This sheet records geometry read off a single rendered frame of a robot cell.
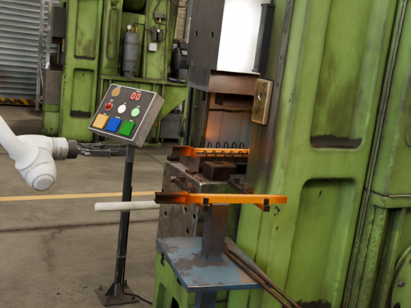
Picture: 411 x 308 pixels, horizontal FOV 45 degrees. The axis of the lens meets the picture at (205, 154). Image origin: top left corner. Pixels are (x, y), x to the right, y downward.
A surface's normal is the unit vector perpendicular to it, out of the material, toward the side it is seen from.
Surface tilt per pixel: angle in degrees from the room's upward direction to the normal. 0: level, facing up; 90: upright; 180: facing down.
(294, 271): 90
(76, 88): 90
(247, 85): 90
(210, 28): 90
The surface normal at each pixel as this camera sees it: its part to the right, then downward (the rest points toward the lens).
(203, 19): -0.88, -0.01
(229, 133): 0.45, 0.24
